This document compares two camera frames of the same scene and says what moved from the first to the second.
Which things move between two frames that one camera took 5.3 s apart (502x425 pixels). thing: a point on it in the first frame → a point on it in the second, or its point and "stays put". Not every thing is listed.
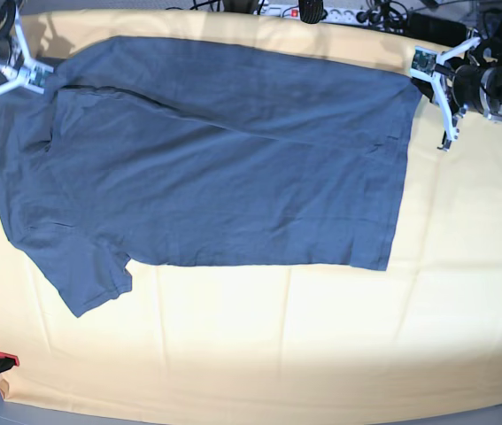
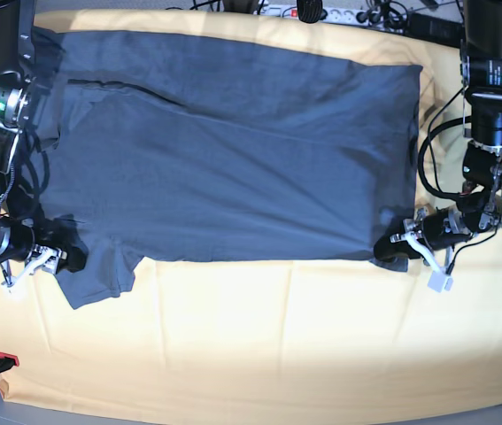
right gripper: [467, 82] → [440, 228]
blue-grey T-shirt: [167, 150] stays put
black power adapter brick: [448, 32] stays put
